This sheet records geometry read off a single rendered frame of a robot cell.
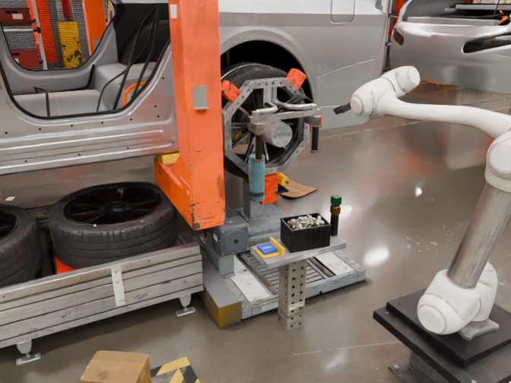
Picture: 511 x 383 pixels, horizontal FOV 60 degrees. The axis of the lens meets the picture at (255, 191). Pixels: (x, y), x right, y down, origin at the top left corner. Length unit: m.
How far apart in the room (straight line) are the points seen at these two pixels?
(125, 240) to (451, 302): 1.45
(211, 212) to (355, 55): 1.43
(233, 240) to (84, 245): 0.75
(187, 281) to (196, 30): 1.21
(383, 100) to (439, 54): 2.97
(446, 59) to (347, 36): 1.85
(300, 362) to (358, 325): 0.40
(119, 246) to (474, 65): 3.40
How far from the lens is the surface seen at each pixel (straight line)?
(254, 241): 2.75
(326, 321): 2.39
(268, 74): 2.53
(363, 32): 2.97
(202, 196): 2.04
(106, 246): 2.25
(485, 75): 4.48
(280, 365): 2.15
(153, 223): 2.27
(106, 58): 4.09
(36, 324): 2.27
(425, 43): 4.77
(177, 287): 2.32
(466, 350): 1.88
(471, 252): 1.61
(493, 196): 1.52
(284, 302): 2.23
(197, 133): 1.93
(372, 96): 1.70
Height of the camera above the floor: 1.51
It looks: 23 degrees down
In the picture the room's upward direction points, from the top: straight up
